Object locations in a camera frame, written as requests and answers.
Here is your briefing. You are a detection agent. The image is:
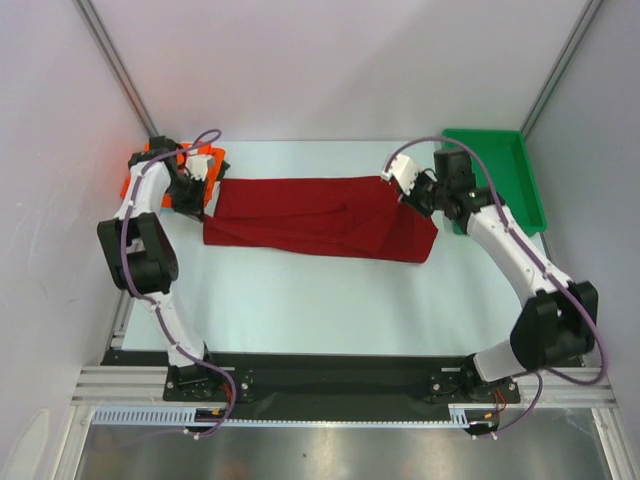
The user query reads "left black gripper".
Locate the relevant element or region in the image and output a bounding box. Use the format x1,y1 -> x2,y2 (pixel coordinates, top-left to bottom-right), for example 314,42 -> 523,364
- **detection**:
165,173 -> 209,223

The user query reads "dark red t-shirt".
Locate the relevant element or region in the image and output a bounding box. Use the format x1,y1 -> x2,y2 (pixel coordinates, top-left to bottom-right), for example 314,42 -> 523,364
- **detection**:
203,176 -> 438,264

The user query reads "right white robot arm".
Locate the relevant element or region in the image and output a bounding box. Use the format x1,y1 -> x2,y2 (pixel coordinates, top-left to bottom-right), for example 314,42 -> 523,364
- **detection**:
381,144 -> 599,401

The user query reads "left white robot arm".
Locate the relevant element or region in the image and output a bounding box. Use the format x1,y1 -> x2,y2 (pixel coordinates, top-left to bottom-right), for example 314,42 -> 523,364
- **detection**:
97,135 -> 221,400

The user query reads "orange folded t-shirt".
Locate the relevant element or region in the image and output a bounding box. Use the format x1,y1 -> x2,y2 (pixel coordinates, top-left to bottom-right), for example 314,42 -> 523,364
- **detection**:
120,145 -> 226,209

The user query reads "dark folded t-shirt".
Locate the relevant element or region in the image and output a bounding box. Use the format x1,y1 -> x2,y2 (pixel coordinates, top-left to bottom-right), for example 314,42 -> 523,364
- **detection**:
218,161 -> 231,180

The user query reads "green plastic tray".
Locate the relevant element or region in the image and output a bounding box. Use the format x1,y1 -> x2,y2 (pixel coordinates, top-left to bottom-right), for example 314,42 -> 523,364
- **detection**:
442,128 -> 547,236

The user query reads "front aluminium extrusion beam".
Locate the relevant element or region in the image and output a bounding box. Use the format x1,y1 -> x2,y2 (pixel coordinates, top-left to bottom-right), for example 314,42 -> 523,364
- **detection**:
71,366 -> 617,409

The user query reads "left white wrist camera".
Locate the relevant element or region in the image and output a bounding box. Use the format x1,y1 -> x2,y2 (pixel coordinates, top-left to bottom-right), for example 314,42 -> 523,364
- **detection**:
184,154 -> 215,181

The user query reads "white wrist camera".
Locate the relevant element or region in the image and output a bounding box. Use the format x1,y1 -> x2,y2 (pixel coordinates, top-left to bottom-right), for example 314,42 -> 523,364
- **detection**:
184,154 -> 215,181
380,154 -> 423,196

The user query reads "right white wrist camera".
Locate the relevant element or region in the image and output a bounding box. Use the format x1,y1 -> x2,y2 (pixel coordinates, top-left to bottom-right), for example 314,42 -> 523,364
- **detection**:
380,154 -> 423,196

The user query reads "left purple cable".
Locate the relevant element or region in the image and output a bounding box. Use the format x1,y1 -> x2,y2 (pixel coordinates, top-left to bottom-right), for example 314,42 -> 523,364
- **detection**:
119,128 -> 242,441

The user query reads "purple cable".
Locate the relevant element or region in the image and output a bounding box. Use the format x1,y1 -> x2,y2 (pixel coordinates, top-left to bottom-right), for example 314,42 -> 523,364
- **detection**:
119,128 -> 242,441
383,135 -> 610,441

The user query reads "aluminium frame rail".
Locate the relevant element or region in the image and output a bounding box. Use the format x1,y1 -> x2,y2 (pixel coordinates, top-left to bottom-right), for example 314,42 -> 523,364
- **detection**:
107,292 -> 134,349

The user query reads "left rear aluminium post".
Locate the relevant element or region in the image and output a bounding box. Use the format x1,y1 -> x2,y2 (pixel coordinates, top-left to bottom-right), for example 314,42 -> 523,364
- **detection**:
72,0 -> 159,137

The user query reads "aluminium post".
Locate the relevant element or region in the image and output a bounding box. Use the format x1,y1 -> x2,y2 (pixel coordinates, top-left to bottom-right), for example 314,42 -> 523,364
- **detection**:
520,0 -> 606,139
72,0 -> 159,137

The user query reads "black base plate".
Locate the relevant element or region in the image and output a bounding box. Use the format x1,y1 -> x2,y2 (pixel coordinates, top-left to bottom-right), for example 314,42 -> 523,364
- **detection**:
102,350 -> 521,425

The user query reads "light blue cable duct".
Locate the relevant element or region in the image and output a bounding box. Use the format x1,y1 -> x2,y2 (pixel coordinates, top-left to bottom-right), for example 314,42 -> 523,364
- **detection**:
92,406 -> 470,429

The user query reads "right rear aluminium post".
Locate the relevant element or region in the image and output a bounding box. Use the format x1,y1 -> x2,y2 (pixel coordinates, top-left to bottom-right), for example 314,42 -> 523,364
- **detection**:
520,0 -> 606,139

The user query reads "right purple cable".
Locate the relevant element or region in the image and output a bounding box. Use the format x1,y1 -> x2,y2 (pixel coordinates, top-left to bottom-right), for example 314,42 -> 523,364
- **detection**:
383,135 -> 610,441

